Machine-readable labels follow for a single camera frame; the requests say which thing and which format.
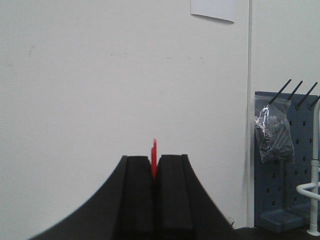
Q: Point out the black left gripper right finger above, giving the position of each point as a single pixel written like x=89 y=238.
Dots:
x=184 y=210

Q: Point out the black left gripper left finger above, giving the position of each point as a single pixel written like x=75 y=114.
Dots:
x=121 y=209

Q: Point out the red plastic spoon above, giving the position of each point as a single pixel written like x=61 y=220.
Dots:
x=154 y=159

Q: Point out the clear plastic bag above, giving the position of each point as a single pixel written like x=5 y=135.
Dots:
x=272 y=129

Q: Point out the white pipe frame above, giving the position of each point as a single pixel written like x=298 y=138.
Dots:
x=311 y=189

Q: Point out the white paper on wall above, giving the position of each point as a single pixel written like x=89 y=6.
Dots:
x=218 y=9

